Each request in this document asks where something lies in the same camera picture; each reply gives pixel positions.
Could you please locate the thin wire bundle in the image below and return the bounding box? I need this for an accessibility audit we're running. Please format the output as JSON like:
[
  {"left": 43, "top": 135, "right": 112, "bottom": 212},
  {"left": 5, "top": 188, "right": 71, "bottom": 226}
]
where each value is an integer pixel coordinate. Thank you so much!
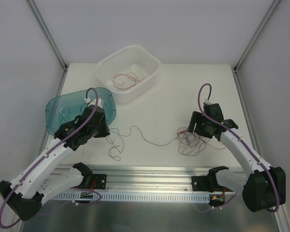
[{"left": 175, "top": 127, "right": 229, "bottom": 157}]

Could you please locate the long dark thin wire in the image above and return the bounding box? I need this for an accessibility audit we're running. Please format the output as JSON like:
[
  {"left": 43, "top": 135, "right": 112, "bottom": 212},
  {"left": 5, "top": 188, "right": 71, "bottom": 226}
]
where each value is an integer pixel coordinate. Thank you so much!
[{"left": 105, "top": 125, "right": 182, "bottom": 161}]

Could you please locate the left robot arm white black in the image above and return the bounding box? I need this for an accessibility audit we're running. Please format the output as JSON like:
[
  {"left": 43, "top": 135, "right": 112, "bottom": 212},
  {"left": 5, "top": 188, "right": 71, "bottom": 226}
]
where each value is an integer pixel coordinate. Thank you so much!
[{"left": 0, "top": 105, "right": 110, "bottom": 221}]

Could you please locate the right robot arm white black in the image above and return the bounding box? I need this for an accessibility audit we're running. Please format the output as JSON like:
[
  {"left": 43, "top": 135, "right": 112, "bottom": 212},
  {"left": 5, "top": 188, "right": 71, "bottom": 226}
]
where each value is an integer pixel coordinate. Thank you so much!
[{"left": 188, "top": 103, "right": 286, "bottom": 212}]

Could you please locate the teal translucent plastic bin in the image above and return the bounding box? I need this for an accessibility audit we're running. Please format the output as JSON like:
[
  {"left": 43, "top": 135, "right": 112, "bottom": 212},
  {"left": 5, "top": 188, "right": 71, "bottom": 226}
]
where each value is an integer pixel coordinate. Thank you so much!
[{"left": 45, "top": 87, "right": 116, "bottom": 135}]

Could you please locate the white plastic basket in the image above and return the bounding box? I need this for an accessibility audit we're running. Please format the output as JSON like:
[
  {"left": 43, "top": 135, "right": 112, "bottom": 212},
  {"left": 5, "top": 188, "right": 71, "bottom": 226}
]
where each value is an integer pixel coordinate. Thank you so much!
[{"left": 95, "top": 45, "right": 161, "bottom": 104}]

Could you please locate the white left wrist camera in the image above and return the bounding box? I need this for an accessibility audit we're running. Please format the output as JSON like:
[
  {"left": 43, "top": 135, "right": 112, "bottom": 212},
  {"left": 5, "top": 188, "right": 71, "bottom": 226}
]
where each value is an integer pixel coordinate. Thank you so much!
[{"left": 84, "top": 98, "right": 103, "bottom": 108}]

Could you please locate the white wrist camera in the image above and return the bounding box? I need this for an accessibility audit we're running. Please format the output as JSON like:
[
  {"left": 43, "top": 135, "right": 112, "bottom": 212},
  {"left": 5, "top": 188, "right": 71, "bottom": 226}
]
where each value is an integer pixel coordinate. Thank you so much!
[
  {"left": 203, "top": 99, "right": 211, "bottom": 105},
  {"left": 84, "top": 98, "right": 103, "bottom": 108}
]

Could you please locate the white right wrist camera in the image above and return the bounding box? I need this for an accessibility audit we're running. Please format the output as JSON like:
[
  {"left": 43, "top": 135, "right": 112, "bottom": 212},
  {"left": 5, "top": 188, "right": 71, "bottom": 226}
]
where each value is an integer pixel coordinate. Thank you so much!
[{"left": 203, "top": 99, "right": 211, "bottom": 105}]

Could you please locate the aluminium mounting rail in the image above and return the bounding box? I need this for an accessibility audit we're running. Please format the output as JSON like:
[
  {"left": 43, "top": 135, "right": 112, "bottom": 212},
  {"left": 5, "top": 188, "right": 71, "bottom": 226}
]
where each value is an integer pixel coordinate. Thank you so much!
[{"left": 48, "top": 165, "right": 245, "bottom": 194}]

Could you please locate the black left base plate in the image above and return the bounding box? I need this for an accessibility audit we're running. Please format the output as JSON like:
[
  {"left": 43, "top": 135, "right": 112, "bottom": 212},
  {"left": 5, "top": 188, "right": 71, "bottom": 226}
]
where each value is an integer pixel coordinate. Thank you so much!
[{"left": 87, "top": 174, "right": 107, "bottom": 190}]

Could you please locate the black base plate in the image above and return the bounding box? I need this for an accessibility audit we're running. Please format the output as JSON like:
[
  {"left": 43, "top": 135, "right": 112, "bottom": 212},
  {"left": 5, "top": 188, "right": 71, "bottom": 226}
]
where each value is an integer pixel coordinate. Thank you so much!
[
  {"left": 191, "top": 175, "right": 213, "bottom": 192},
  {"left": 87, "top": 174, "right": 107, "bottom": 190}
]

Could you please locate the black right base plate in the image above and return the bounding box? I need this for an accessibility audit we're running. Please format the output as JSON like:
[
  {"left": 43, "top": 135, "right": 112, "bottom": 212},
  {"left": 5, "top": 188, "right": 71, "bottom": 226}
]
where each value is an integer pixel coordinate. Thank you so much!
[{"left": 191, "top": 175, "right": 213, "bottom": 192}]

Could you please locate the white slotted cable duct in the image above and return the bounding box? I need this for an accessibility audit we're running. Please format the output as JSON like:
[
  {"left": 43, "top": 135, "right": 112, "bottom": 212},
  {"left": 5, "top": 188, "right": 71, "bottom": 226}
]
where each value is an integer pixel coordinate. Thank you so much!
[{"left": 53, "top": 191, "right": 210, "bottom": 203}]

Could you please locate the left aluminium frame post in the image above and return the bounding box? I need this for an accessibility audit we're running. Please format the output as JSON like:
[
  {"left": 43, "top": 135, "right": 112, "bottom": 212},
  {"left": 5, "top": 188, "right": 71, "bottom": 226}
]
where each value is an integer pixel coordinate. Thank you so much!
[{"left": 26, "top": 0, "right": 68, "bottom": 72}]

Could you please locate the aluminium frame post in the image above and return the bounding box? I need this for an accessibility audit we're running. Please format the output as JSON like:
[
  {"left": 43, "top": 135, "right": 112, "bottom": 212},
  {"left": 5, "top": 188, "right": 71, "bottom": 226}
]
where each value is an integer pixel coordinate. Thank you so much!
[
  {"left": 26, "top": 0, "right": 68, "bottom": 72},
  {"left": 233, "top": 0, "right": 281, "bottom": 73}
]

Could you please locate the right aluminium frame post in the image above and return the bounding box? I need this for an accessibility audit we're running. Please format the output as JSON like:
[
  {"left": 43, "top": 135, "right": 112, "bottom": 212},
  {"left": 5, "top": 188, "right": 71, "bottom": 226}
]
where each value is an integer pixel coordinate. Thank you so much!
[{"left": 233, "top": 0, "right": 281, "bottom": 73}]

